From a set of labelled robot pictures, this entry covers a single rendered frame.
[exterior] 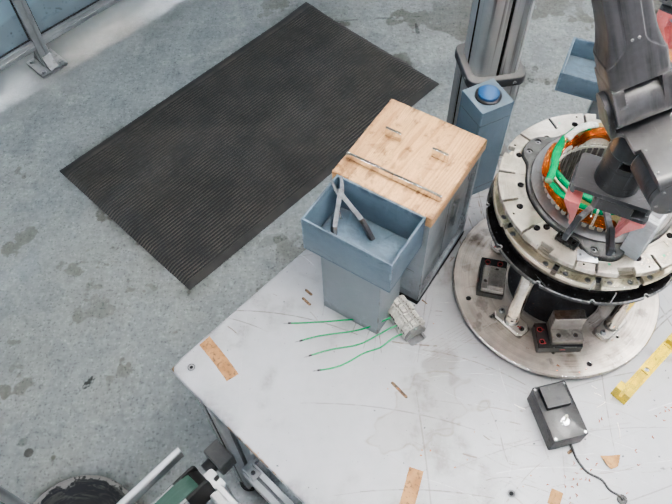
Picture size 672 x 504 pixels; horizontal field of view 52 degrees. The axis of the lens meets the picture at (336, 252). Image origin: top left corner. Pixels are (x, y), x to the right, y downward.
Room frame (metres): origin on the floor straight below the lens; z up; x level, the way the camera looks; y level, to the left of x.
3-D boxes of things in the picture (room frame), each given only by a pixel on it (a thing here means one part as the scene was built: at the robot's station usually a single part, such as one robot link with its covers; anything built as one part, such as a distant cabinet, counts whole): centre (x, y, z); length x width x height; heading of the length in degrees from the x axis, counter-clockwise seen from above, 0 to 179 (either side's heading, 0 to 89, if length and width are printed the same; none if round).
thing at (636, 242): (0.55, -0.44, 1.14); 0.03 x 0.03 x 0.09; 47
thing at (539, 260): (0.58, -0.30, 1.06); 0.09 x 0.04 x 0.01; 47
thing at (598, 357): (0.67, -0.42, 0.80); 0.39 x 0.39 x 0.01
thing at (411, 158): (0.77, -0.13, 1.05); 0.20 x 0.19 x 0.02; 146
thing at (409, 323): (0.60, -0.12, 0.80); 0.10 x 0.05 x 0.04; 29
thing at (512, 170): (0.67, -0.42, 1.09); 0.32 x 0.32 x 0.01
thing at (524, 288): (0.58, -0.32, 0.91); 0.02 x 0.02 x 0.21
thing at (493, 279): (0.66, -0.30, 0.83); 0.05 x 0.04 x 0.02; 165
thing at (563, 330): (0.55, -0.41, 0.85); 0.06 x 0.04 x 0.05; 89
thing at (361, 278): (0.64, -0.05, 0.92); 0.17 x 0.11 x 0.28; 56
